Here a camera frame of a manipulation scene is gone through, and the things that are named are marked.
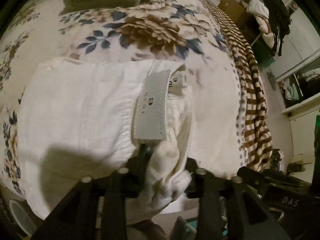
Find white pants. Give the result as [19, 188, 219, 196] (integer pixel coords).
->
[17, 58, 194, 223]

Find brown striped blanket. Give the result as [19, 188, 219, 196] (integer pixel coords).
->
[201, 0, 273, 172]

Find white cup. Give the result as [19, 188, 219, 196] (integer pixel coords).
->
[9, 199, 37, 237]

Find white shelf unit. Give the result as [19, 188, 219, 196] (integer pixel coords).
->
[268, 0, 319, 157]

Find floral fleece blanket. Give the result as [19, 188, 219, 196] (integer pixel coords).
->
[1, 0, 246, 198]

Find pile of clothes on chair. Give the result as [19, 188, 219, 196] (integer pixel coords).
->
[246, 0, 291, 56]

